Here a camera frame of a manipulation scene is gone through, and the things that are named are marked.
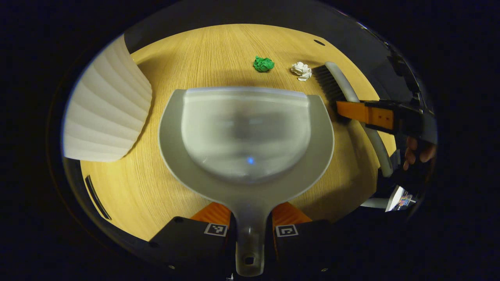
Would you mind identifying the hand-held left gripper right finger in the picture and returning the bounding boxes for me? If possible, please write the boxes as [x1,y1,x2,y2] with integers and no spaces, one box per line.
[271,202,342,276]

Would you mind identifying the white paper ball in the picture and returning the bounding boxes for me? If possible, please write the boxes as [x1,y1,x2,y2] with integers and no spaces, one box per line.
[290,62,313,82]

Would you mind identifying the small white broom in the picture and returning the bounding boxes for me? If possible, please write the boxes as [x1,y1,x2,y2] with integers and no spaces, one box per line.
[312,61,394,178]

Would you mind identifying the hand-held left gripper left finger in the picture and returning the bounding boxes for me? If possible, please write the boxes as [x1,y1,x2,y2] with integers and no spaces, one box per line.
[148,202,237,276]

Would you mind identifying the green paper ball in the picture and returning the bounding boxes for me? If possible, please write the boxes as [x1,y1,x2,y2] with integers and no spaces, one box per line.
[253,56,275,73]

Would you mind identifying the translucent white dustpan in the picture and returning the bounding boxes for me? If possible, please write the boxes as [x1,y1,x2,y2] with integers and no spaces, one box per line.
[158,87,335,277]

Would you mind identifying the white printed card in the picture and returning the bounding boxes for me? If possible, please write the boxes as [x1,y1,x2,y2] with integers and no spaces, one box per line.
[386,185,415,212]

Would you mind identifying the white ribbed garbage bin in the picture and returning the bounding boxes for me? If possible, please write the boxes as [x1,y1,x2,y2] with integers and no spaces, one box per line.
[62,34,153,162]

